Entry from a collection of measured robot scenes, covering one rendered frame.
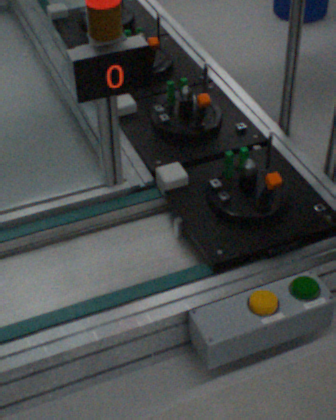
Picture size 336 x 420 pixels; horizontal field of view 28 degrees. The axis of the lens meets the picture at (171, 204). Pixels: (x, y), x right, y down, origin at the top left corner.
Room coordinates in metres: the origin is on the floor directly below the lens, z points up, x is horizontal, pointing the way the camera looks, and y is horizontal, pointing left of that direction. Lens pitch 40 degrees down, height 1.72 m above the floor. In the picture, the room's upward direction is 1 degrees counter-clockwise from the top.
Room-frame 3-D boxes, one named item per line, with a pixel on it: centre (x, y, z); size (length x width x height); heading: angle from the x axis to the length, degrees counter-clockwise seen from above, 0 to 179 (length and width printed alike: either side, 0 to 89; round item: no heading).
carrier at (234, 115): (1.13, -0.03, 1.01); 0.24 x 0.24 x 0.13; 22
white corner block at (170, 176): (0.95, 0.00, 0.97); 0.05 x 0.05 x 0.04; 22
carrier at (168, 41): (1.36, 0.06, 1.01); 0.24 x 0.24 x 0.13; 22
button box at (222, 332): (0.66, -0.13, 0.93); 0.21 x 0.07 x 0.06; 112
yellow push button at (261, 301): (0.66, -0.13, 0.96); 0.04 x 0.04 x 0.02
